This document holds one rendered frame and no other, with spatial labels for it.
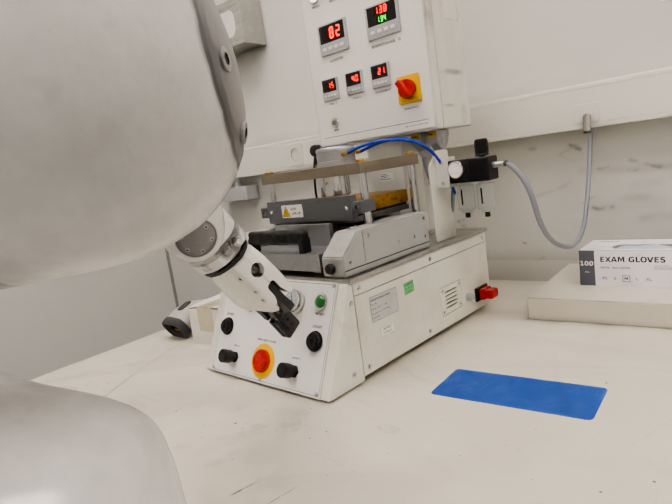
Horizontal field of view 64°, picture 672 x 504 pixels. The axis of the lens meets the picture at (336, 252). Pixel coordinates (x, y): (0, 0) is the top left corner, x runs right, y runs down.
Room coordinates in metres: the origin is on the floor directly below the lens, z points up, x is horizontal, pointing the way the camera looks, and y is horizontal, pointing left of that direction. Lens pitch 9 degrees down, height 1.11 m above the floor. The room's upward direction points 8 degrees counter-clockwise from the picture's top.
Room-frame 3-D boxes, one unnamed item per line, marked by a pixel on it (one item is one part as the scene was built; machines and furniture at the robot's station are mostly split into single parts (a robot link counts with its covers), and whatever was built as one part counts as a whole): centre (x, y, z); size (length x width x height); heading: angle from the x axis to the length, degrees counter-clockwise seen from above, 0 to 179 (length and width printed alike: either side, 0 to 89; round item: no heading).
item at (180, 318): (1.33, 0.36, 0.79); 0.20 x 0.08 x 0.08; 140
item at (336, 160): (1.10, -0.06, 1.08); 0.31 x 0.24 x 0.13; 46
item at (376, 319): (1.08, -0.03, 0.84); 0.53 x 0.37 x 0.17; 136
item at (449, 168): (1.03, -0.28, 1.05); 0.15 x 0.05 x 0.15; 46
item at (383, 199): (1.09, -0.03, 1.05); 0.22 x 0.17 x 0.10; 46
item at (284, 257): (1.06, 0.01, 0.97); 0.30 x 0.22 x 0.08; 136
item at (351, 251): (0.94, -0.07, 0.96); 0.26 x 0.05 x 0.07; 136
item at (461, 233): (1.12, -0.05, 0.93); 0.46 x 0.35 x 0.01; 136
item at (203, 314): (1.25, 0.26, 0.80); 0.19 x 0.13 x 0.09; 140
